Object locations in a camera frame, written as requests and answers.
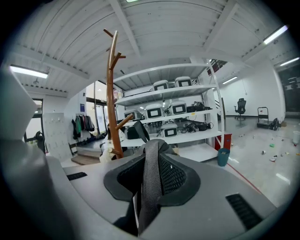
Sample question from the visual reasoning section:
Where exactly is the pile of black gear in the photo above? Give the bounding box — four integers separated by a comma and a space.
178, 121, 214, 134
186, 101, 213, 113

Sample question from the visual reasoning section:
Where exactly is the scattered floor litter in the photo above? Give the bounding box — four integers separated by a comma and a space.
239, 133, 300, 162

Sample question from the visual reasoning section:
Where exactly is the wooden step platform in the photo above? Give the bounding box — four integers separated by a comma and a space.
71, 150, 104, 166

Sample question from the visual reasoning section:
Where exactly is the staircase with dark railing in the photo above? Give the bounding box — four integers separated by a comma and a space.
206, 58, 228, 75

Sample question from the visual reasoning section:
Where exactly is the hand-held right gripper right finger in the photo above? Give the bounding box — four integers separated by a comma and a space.
150, 152, 277, 240

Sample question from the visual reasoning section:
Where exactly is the white metal shelving unit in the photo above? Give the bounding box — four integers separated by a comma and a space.
113, 63, 225, 162

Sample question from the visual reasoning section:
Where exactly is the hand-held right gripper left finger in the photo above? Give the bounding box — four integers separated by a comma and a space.
58, 152, 147, 225

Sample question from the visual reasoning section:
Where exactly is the row of dark shoes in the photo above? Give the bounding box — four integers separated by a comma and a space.
77, 133, 104, 146

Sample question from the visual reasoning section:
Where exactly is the teal waste bin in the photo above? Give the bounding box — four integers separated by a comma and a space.
217, 148, 231, 167

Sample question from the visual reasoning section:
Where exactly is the white pegboard panel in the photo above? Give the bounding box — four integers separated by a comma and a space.
43, 112, 72, 162

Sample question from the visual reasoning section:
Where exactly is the grey backpack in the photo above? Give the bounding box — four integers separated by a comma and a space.
133, 120, 181, 236

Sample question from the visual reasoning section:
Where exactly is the clothes rail with garments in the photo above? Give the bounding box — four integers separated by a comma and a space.
71, 113, 96, 141

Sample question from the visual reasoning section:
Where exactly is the black equipment case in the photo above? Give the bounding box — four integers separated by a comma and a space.
126, 126, 141, 140

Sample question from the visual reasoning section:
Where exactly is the black floor bag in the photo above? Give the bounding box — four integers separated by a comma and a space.
269, 118, 281, 131

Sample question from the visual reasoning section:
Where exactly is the red box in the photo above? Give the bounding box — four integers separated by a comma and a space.
214, 133, 233, 153

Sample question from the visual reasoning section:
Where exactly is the black mesh office chair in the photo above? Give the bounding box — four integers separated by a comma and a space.
234, 98, 247, 120

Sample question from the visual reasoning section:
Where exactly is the black platform trolley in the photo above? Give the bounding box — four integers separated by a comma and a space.
257, 106, 270, 128

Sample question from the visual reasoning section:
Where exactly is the brown wooden coat rack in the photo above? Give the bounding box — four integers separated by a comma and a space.
103, 29, 134, 160

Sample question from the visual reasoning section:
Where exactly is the group of grey screen devices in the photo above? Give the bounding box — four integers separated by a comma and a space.
124, 76, 193, 139

